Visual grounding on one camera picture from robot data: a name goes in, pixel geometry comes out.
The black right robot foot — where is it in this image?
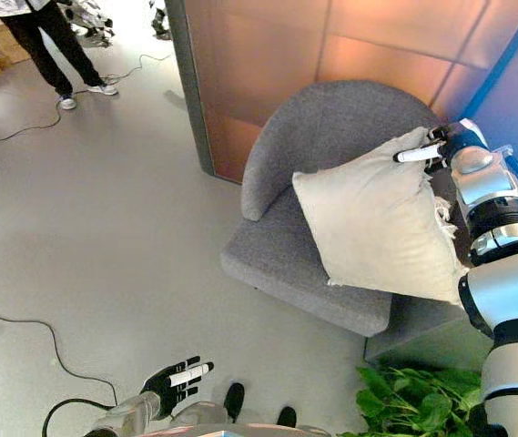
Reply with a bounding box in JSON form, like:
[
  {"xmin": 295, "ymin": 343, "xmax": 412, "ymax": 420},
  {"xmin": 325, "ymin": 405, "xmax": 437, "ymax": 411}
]
[{"xmin": 276, "ymin": 405, "xmax": 298, "ymax": 429}]

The green leafy houseplant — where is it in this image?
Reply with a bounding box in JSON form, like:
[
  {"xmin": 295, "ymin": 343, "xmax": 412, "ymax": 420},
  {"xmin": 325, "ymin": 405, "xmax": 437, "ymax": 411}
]
[{"xmin": 340, "ymin": 359, "xmax": 487, "ymax": 437}]

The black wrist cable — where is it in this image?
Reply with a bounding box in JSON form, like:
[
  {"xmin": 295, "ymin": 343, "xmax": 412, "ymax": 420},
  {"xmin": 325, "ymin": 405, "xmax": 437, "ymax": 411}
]
[{"xmin": 41, "ymin": 398, "xmax": 118, "ymax": 437}]

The grey fabric armchair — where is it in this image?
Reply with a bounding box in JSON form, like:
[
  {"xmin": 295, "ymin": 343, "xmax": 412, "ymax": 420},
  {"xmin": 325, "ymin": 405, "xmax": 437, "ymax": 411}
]
[{"xmin": 219, "ymin": 79, "xmax": 472, "ymax": 338}]

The person in black trousers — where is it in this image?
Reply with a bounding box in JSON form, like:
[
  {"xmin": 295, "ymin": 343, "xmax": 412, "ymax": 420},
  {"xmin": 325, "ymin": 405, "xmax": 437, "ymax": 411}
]
[{"xmin": 0, "ymin": 0, "xmax": 119, "ymax": 111}]

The black robot foot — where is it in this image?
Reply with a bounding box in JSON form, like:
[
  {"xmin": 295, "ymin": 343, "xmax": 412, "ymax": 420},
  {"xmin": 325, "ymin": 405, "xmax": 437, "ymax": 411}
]
[
  {"xmin": 276, "ymin": 405, "xmax": 298, "ymax": 429},
  {"xmin": 223, "ymin": 381, "xmax": 247, "ymax": 422}
]

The black left robot foot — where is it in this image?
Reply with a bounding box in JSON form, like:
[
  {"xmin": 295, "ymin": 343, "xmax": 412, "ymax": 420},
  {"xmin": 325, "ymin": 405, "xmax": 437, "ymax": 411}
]
[{"xmin": 223, "ymin": 381, "xmax": 247, "ymax": 422}]

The dark equipment on floor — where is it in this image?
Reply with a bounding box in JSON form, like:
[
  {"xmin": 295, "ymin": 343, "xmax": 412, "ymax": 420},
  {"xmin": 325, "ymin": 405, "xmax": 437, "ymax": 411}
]
[{"xmin": 148, "ymin": 0, "xmax": 172, "ymax": 41}]

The beige fringed pillow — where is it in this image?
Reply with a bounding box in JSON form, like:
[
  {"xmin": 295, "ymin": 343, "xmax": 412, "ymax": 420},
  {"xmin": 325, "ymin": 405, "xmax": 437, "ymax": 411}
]
[{"xmin": 291, "ymin": 126, "xmax": 469, "ymax": 307}]

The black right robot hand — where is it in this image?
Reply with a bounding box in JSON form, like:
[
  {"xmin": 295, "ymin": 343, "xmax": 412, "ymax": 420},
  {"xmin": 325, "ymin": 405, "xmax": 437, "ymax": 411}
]
[{"xmin": 392, "ymin": 118, "xmax": 490, "ymax": 173}]

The black thin floor cable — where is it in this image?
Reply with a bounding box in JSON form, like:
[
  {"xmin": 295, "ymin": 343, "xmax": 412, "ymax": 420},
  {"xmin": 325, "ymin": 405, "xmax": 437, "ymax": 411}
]
[{"xmin": 0, "ymin": 296, "xmax": 119, "ymax": 407}]

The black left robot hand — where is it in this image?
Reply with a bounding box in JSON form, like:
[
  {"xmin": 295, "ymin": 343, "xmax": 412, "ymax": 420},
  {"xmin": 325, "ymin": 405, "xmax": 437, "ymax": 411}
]
[{"xmin": 139, "ymin": 355, "xmax": 215, "ymax": 421}]

